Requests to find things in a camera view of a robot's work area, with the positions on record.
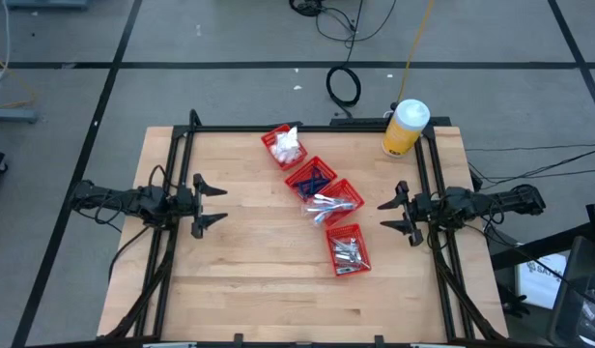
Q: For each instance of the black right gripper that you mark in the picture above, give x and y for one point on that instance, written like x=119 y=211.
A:
x=423 y=208

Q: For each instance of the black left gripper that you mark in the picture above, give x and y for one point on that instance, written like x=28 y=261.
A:
x=186 y=203

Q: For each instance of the silver metal nail clipper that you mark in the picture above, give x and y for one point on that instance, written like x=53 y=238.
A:
x=345 y=270
x=341 y=244
x=360 y=263
x=353 y=249
x=346 y=258

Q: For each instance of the blue white bagged toothbrush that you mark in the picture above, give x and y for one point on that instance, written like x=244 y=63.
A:
x=326 y=205

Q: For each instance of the teal bagged toothbrush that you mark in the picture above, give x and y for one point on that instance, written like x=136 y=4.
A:
x=321 y=198

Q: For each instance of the dark blue disposable razor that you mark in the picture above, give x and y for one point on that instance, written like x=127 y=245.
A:
x=304 y=191

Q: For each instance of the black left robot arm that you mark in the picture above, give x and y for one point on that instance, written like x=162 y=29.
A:
x=119 y=200

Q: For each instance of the yellow white-lidded wipes canister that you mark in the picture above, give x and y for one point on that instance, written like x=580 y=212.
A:
x=406 y=128

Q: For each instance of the silver aluminium extrusion piece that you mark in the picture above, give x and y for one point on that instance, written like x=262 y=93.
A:
x=430 y=345
x=169 y=345

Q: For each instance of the black stand beam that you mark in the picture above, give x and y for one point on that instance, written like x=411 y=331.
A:
x=529 y=251

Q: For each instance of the black floor clamp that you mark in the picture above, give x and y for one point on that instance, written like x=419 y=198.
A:
x=515 y=302

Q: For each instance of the white printed box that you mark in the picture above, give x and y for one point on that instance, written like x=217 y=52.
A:
x=539 y=280

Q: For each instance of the black plastic bin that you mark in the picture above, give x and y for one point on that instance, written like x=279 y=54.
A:
x=580 y=299

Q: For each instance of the grey floor plate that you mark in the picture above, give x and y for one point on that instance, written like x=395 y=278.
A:
x=12 y=114
x=46 y=4

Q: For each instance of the black aluminium table frame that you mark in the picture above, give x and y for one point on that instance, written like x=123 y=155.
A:
x=220 y=129

